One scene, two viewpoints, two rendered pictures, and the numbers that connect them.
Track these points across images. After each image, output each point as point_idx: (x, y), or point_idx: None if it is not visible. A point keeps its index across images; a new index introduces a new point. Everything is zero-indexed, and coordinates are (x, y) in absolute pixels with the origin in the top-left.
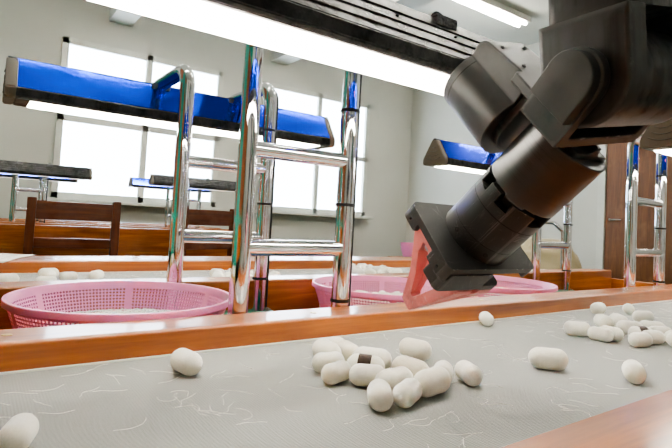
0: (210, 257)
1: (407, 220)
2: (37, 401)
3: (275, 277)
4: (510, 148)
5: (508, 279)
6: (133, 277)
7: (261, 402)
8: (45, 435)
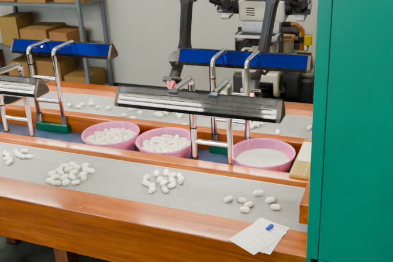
0: (122, 212)
1: (260, 92)
2: (303, 135)
3: (179, 159)
4: (258, 76)
5: (83, 133)
6: (204, 203)
7: (276, 126)
8: (306, 130)
